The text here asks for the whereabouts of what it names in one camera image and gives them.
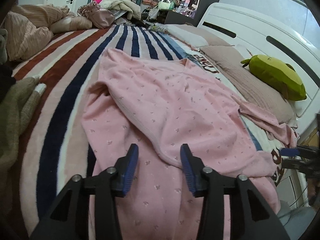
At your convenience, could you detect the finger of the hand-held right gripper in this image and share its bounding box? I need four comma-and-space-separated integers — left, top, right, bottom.
279, 145, 320, 159
282, 157, 313, 174

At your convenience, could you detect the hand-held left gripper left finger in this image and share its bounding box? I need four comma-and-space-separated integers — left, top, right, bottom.
30, 144, 139, 240

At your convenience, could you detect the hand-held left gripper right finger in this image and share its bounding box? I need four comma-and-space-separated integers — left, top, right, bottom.
180, 144, 292, 240

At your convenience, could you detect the pink patterned garment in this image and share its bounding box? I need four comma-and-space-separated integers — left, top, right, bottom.
82, 47, 300, 240

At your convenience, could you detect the green plush toy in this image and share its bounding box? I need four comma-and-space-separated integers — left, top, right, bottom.
241, 54, 307, 102

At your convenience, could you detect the striped printed blanket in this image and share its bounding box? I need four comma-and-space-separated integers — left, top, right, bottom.
10, 22, 300, 240

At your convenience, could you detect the olive green cloth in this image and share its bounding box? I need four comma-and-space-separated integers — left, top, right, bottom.
0, 76, 47, 178

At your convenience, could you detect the white headboard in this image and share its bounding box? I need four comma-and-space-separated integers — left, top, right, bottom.
197, 2, 320, 135

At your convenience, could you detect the mauve pillow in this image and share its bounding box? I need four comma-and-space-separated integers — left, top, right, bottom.
175, 24, 234, 48

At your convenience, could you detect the white pillow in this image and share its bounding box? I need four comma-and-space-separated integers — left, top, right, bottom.
165, 24, 213, 48

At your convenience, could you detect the small flower bunch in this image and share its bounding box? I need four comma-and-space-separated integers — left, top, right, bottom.
147, 22, 168, 33

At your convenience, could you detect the pink satin bag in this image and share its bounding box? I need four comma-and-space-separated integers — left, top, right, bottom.
77, 0, 116, 29

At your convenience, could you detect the black cloth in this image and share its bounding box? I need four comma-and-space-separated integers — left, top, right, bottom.
0, 64, 16, 99

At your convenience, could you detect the cream blanket pile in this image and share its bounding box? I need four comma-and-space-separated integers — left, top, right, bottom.
99, 0, 142, 18

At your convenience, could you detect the white handbag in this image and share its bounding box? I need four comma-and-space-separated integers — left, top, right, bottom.
158, 0, 172, 11

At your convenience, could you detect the beige comforter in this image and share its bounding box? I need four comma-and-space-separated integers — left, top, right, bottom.
4, 4, 93, 62

